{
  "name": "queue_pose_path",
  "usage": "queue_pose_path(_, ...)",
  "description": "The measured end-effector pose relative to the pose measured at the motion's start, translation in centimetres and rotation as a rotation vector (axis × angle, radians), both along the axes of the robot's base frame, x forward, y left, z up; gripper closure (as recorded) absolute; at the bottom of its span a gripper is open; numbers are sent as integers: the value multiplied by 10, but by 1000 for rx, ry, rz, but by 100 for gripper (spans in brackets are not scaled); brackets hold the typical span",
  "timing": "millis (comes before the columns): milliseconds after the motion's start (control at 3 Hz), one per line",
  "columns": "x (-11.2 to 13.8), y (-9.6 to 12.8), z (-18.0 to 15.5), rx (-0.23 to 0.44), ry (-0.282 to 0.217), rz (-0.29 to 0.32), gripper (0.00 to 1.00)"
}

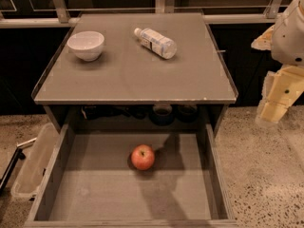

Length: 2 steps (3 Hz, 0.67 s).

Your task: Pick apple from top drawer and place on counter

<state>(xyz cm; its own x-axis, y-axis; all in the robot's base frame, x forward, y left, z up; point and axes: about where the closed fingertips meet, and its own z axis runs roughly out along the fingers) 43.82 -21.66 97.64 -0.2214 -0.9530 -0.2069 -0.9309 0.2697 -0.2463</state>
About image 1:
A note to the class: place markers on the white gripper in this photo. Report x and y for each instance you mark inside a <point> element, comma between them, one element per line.
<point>289,40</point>

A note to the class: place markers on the red apple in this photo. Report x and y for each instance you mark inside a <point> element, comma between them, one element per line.
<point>143,157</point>

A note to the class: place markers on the grey cabinet counter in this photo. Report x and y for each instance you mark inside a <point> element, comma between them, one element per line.
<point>128,74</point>

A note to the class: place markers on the open grey top drawer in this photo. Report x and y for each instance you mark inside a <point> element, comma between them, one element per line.
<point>91,182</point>

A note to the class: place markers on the black tape roll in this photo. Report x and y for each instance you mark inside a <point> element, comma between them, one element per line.
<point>186,113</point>

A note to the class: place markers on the clear plastic water bottle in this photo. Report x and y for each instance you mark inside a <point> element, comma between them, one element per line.
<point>156,42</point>

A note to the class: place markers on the blue tape roll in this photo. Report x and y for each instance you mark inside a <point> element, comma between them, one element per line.
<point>162,115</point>

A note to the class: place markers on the white ceramic bowl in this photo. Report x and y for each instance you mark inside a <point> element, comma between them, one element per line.
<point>86,45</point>

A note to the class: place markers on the black metal bar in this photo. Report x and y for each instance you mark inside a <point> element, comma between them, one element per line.
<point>17,155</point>

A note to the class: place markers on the clear plastic bin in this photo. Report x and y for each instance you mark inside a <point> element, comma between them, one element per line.
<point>35,165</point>

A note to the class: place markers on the metal railing frame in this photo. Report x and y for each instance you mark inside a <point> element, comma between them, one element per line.
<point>60,13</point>

